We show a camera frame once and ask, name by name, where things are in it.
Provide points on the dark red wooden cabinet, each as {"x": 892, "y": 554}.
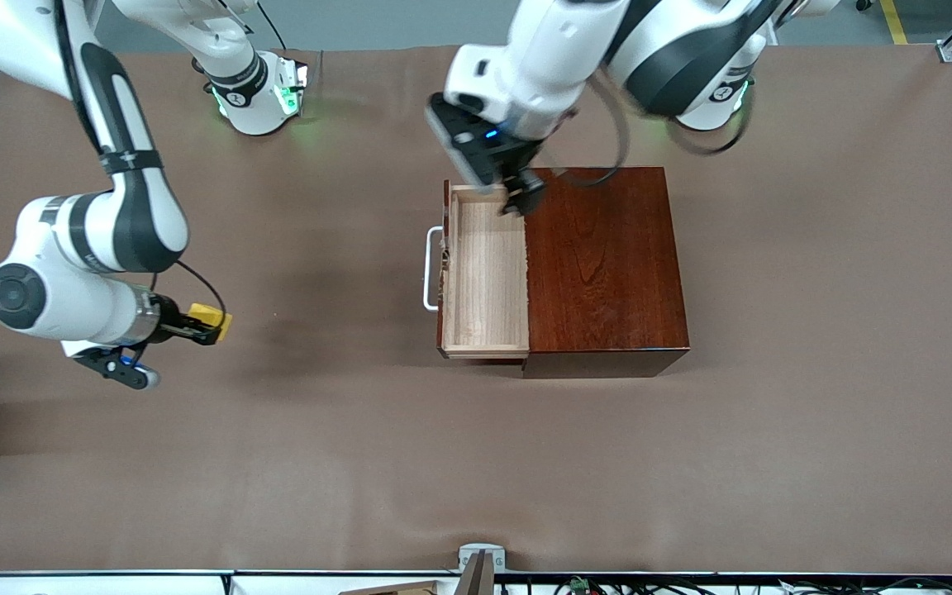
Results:
{"x": 608, "y": 273}

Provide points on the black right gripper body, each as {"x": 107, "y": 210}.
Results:
{"x": 168, "y": 319}

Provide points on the brown cardboard piece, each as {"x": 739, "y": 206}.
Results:
{"x": 393, "y": 589}

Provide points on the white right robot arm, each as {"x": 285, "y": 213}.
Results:
{"x": 129, "y": 215}

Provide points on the yellow block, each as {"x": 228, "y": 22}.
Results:
{"x": 211, "y": 314}

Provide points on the yellow floor tape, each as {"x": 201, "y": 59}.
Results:
{"x": 895, "y": 21}

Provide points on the white table edge rail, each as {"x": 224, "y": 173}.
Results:
{"x": 112, "y": 583}

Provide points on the grey metal bracket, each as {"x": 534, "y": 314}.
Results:
{"x": 480, "y": 558}

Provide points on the light wooden drawer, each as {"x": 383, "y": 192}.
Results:
{"x": 484, "y": 281}

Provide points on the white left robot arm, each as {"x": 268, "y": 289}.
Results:
{"x": 542, "y": 49}

